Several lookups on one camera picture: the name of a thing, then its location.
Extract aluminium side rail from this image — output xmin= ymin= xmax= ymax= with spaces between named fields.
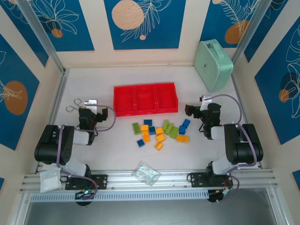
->
xmin=231 ymin=69 xmax=264 ymax=169
xmin=35 ymin=69 xmax=70 ymax=175

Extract white plastic bag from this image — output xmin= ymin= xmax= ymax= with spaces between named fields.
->
xmin=39 ymin=169 xmax=62 ymax=194

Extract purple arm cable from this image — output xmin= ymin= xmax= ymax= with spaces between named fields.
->
xmin=56 ymin=105 xmax=117 ymax=200
xmin=203 ymin=93 xmax=258 ymax=203

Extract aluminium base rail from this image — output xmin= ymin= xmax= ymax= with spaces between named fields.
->
xmin=20 ymin=168 xmax=279 ymax=193

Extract aluminium corner post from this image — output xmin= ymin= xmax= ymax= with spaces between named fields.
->
xmin=231 ymin=0 xmax=275 ymax=70
xmin=15 ymin=0 xmax=66 ymax=75

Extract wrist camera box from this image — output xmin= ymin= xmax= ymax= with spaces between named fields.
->
xmin=199 ymin=94 xmax=213 ymax=111
xmin=83 ymin=99 xmax=98 ymax=113

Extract clear plastic zip bag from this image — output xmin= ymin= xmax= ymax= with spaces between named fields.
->
xmin=131 ymin=160 xmax=161 ymax=187

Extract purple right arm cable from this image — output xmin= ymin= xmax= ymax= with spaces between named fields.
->
xmin=203 ymin=93 xmax=258 ymax=203

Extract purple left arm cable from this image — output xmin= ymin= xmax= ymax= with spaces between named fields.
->
xmin=56 ymin=105 xmax=117 ymax=200

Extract mint green zip case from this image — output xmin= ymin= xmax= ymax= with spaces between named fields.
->
xmin=194 ymin=39 xmax=234 ymax=92

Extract metal tongs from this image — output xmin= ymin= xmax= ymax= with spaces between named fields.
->
xmin=66 ymin=98 xmax=83 ymax=113

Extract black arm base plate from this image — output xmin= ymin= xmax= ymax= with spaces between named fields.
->
xmin=65 ymin=173 xmax=109 ymax=191
xmin=188 ymin=172 xmax=233 ymax=188

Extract white slotted cable duct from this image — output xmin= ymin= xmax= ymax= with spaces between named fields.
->
xmin=30 ymin=189 xmax=210 ymax=203

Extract red three-compartment tray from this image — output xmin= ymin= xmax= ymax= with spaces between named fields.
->
xmin=113 ymin=82 xmax=179 ymax=118

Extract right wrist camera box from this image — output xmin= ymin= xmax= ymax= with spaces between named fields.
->
xmin=199 ymin=94 xmax=213 ymax=111

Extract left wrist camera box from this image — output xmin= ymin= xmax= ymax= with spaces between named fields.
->
xmin=83 ymin=99 xmax=98 ymax=113

